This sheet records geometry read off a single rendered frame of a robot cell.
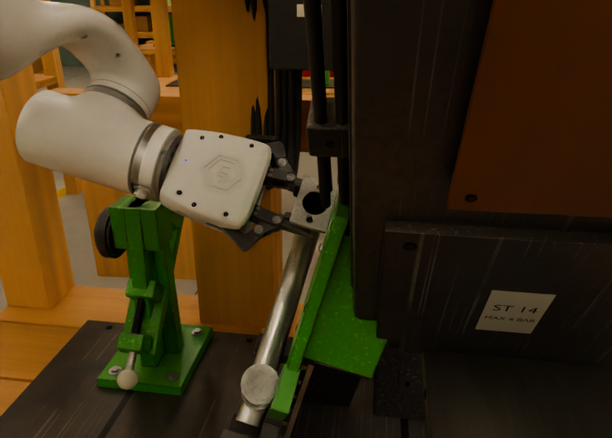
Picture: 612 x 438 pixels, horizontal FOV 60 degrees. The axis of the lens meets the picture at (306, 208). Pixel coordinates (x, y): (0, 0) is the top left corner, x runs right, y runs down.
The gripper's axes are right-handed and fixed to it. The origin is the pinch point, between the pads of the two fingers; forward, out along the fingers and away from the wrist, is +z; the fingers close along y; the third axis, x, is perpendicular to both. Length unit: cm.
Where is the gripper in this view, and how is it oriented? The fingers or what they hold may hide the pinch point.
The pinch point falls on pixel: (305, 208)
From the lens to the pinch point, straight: 58.1
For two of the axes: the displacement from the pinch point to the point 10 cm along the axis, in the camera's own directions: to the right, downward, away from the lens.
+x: -0.8, 3.3, 9.4
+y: 2.9, -9.0, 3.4
